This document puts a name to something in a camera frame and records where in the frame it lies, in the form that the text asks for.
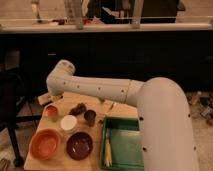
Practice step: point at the white rectangular eraser block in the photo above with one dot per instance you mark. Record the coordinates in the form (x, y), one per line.
(44, 99)

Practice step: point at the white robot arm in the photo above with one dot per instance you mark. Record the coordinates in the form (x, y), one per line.
(166, 131)

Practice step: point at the metal spoon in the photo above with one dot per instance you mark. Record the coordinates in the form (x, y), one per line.
(111, 107)

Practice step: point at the brown dried food piece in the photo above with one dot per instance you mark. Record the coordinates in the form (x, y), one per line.
(79, 109)

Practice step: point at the small metal cup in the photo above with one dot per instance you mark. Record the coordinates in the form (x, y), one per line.
(90, 116)

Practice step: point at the white round lid cup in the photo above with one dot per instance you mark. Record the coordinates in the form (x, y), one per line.
(68, 123)

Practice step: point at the green plastic tray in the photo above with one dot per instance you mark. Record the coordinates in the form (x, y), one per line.
(124, 137)

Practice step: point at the yellow corn cob toy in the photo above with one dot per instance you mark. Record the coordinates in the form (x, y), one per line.
(107, 154)

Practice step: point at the dark red bowl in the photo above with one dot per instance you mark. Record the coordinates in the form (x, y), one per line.
(79, 145)

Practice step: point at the orange bowl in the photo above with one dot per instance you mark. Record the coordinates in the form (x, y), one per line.
(44, 144)

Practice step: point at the dark cabinet counter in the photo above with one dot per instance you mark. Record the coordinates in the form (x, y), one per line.
(181, 52)

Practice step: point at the black office chair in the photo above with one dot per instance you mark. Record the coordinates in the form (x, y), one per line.
(9, 110)

